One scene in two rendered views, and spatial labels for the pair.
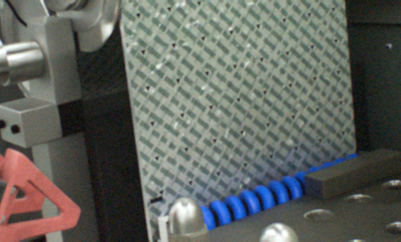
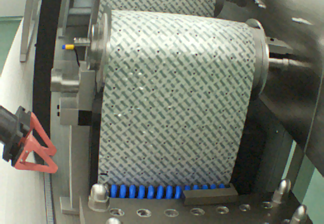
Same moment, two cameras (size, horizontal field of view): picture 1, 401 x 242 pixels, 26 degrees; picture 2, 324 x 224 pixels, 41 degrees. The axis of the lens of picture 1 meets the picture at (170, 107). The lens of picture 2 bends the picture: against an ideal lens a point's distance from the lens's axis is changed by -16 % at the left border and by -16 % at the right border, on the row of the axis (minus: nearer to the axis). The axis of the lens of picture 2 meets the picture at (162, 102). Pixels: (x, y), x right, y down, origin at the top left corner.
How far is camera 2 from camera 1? 0.32 m
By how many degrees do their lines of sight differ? 19
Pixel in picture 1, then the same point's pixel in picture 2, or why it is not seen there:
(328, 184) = (188, 200)
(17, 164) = (28, 143)
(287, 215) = (159, 206)
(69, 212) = (52, 167)
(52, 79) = (79, 97)
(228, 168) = (148, 173)
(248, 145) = (164, 166)
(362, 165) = (212, 195)
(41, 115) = (69, 112)
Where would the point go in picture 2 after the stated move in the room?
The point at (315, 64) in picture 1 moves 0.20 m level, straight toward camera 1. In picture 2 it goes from (219, 136) to (157, 185)
